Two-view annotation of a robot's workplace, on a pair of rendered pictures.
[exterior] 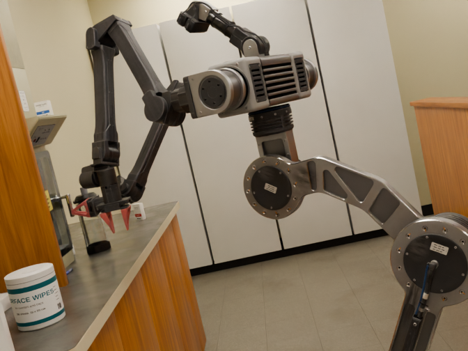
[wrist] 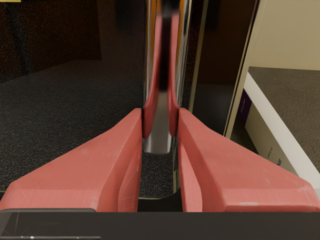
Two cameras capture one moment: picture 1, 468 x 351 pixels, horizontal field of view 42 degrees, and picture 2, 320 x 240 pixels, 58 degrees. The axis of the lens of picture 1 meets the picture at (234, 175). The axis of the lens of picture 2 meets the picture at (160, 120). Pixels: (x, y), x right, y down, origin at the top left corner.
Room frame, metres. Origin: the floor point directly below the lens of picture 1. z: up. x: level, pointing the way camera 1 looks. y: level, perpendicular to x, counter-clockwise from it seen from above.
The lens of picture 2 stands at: (2.30, 0.54, 1.22)
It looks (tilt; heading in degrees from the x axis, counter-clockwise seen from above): 38 degrees down; 86
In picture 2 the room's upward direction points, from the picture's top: 4 degrees clockwise
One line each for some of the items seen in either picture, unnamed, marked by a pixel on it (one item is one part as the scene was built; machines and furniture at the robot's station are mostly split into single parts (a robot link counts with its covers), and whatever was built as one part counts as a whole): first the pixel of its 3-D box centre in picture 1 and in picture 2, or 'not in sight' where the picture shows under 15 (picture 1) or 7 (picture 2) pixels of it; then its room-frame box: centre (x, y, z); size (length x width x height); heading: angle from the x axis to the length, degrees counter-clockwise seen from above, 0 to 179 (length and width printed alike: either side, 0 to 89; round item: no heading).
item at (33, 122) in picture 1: (42, 131); not in sight; (2.20, 0.64, 1.46); 0.32 x 0.12 x 0.10; 177
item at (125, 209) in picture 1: (120, 216); not in sight; (1.89, 0.38, 1.14); 0.07 x 0.07 x 0.09; 87
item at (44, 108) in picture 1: (44, 109); not in sight; (2.29, 0.64, 1.54); 0.05 x 0.05 x 0.06; 2
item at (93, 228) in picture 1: (92, 222); not in sight; (2.45, 0.61, 1.06); 0.11 x 0.11 x 0.21
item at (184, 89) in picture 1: (189, 98); not in sight; (1.75, 0.08, 1.45); 0.09 x 0.08 x 0.12; 146
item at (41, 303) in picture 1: (35, 296); not in sight; (1.61, 0.60, 1.02); 0.13 x 0.13 x 0.15
